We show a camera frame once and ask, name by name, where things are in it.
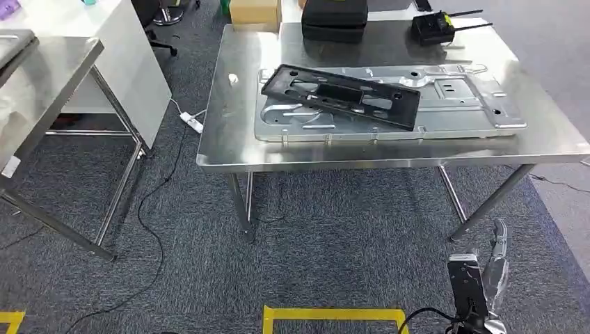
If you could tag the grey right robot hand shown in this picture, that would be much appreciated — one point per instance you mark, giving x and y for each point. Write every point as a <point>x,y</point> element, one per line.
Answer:
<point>497,281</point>

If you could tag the black plastic plate frame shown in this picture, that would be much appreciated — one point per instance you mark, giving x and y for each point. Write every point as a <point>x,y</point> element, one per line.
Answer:
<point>405,110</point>

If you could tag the yellow floor tape square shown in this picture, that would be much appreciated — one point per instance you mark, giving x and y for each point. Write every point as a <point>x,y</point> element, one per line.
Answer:
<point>11,319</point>
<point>332,314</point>

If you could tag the stamped sheet metal panel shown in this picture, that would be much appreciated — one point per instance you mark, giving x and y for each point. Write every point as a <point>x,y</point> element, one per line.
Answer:
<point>461,115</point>

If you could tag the black radio with antennas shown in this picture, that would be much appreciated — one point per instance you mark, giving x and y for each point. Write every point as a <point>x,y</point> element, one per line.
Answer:
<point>428,30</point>

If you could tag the stainless steel table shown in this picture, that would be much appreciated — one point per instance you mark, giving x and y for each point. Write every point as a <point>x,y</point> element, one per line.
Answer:
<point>230,138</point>
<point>50,78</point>

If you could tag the black hard carry case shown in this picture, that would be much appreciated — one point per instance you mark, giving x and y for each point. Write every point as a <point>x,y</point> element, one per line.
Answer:
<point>334,20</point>

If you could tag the small white object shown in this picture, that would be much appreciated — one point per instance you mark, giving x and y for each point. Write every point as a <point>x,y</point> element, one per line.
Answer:
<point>233,79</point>

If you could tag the white power strip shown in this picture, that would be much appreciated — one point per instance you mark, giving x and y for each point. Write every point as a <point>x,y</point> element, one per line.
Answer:
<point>191,122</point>

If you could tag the brown cardboard box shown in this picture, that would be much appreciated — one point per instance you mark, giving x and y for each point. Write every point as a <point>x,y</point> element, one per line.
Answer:
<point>256,14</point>

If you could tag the green object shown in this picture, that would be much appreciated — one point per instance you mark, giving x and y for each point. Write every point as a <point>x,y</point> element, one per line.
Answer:
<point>225,6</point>

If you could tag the black office chair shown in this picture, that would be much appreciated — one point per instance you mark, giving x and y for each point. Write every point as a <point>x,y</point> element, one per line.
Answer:
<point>161,41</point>

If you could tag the teal object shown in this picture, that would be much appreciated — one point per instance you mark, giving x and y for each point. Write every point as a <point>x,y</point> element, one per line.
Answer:
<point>89,2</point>

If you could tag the white label sticker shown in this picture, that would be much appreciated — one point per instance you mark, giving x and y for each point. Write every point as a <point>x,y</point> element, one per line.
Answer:
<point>10,167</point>

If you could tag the grey metal plate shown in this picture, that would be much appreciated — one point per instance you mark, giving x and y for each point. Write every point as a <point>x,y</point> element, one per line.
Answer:
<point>14,46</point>

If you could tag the purple object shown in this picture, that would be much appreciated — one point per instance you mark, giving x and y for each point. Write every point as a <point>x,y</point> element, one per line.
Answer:
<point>8,8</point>

